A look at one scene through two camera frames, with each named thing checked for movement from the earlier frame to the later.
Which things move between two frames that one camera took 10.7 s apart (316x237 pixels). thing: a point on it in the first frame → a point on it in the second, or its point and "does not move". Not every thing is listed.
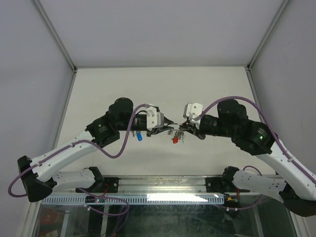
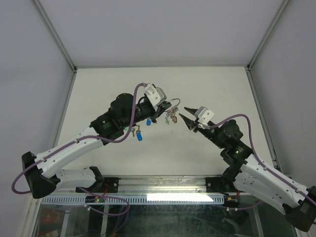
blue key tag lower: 139,136 does not move
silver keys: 177,133 → 172,112
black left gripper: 154,131 → 161,109
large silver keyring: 177,131 → 175,98
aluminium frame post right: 249,65 does not move
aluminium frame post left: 56,34 does not move
